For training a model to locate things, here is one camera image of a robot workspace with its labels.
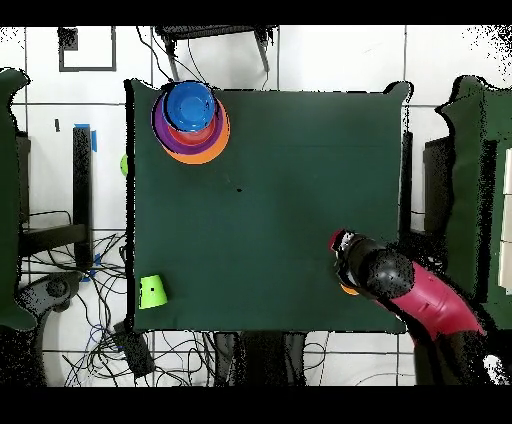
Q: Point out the large orange bowl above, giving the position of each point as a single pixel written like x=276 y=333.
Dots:
x=218 y=150

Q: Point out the small orange-red bowl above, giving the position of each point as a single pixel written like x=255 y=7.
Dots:
x=196 y=138

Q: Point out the green cup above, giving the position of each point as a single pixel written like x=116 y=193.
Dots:
x=152 y=282
x=154 y=300

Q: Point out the blue bowl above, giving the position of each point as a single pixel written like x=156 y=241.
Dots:
x=190 y=106

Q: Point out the green bowl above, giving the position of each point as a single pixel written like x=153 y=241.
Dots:
x=124 y=164

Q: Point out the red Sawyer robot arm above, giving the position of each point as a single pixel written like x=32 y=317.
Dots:
x=432 y=304

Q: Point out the orange cup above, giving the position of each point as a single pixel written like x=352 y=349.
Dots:
x=348 y=290

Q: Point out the dark green tablecloth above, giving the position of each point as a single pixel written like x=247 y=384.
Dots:
x=240 y=240

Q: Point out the green cloth side table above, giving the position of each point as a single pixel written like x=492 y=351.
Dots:
x=472 y=180
x=8 y=200

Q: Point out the black power adapter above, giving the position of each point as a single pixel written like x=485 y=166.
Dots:
x=134 y=354

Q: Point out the black chair with legs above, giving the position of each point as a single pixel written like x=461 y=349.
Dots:
x=200 y=31

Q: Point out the blue tape strip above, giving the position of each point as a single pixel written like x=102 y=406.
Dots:
x=94 y=142

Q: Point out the black metal frame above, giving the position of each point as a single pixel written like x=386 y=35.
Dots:
x=407 y=180
x=82 y=200

